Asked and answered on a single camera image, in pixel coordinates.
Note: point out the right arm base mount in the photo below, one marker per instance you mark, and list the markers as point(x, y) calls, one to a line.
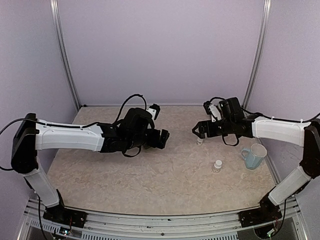
point(255, 216)

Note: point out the front aluminium rail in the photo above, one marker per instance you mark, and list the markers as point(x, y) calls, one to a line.
point(112, 226)

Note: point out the aluminium frame post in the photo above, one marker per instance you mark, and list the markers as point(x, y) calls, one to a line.
point(267, 4)
point(54, 5)

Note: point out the light blue mug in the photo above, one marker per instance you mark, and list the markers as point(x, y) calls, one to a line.
point(253, 156)

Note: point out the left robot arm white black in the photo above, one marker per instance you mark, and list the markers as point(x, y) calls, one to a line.
point(135, 130)

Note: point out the white pill bottle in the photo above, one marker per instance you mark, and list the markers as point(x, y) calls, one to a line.
point(199, 141)
point(217, 166)

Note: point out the left aluminium frame post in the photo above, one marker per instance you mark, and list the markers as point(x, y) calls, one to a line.
point(54, 5)

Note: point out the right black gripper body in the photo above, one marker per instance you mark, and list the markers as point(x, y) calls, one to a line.
point(214, 132)

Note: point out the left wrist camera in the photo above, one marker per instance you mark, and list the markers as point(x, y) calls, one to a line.
point(154, 110)

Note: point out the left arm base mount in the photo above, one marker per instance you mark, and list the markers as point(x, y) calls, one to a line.
point(66, 216)

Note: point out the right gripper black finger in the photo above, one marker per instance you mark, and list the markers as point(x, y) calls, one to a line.
point(201, 135)
point(200, 127)

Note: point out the right aluminium frame post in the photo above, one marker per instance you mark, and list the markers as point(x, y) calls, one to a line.
point(267, 4)

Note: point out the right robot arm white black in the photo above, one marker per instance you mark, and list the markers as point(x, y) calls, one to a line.
point(228, 117)

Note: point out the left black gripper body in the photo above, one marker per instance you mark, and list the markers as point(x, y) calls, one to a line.
point(154, 142)

